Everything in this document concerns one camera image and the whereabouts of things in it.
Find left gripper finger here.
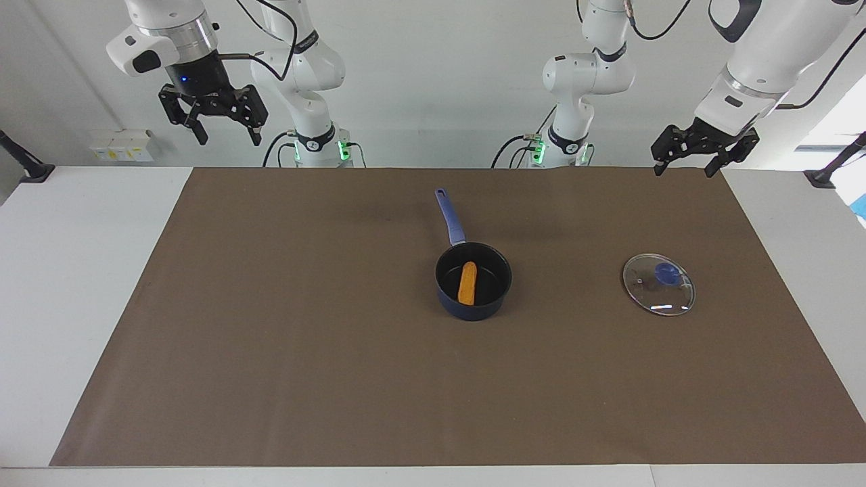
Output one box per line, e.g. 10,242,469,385
651,124,697,177
704,130,760,179

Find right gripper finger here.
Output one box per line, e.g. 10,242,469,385
233,84,270,147
158,86,210,147

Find glass lid blue knob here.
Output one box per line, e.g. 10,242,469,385
622,253,696,317

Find yellow corn cob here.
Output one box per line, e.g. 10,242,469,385
458,262,478,305

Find black clamp stand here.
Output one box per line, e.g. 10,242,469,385
0,130,56,183
804,132,866,189

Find brown table mat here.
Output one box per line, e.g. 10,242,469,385
49,167,866,467

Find black right base cables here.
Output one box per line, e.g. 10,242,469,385
263,132,367,168

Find black base cables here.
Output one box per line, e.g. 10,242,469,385
492,105,596,168
263,132,367,168

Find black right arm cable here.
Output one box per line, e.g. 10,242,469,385
216,0,298,82

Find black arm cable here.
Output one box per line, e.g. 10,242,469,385
216,0,298,82
626,0,866,110

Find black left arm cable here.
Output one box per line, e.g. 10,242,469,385
626,0,866,110

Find white wall socket strip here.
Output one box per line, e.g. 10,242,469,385
89,130,155,163

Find black left base cables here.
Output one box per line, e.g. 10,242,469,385
492,105,596,168

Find blue pot with handle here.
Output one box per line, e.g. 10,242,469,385
434,188,513,322

